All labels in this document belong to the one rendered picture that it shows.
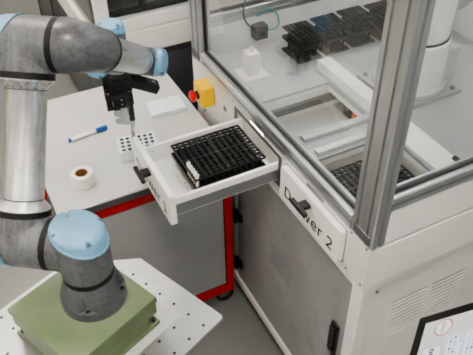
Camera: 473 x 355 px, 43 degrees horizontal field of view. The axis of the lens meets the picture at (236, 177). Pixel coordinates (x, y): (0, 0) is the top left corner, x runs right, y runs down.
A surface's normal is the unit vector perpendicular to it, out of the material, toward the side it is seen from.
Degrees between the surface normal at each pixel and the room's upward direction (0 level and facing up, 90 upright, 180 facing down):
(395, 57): 90
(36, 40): 52
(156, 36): 90
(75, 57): 86
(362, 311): 90
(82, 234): 7
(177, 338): 0
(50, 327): 1
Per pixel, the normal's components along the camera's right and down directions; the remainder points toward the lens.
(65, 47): 0.22, 0.27
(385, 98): -0.89, 0.31
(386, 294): 0.45, 0.58
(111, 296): 0.77, 0.12
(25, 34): -0.14, -0.11
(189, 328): -0.01, -0.76
